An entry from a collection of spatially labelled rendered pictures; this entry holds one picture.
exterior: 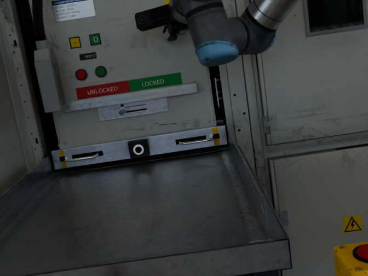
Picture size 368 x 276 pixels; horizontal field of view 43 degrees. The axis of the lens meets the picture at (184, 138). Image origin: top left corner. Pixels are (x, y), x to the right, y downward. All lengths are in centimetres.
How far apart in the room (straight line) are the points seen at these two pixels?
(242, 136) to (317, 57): 32
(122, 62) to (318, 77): 59
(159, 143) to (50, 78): 37
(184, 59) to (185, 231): 66
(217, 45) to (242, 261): 47
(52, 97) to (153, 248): 64
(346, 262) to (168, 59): 93
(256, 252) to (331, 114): 75
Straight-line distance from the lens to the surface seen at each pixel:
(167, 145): 143
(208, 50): 103
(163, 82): 141
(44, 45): 137
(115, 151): 145
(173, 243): 85
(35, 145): 152
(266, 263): 83
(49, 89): 135
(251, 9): 113
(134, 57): 141
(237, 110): 144
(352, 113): 150
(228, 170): 121
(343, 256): 64
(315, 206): 154
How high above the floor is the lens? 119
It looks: 12 degrees down
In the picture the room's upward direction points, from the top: 9 degrees counter-clockwise
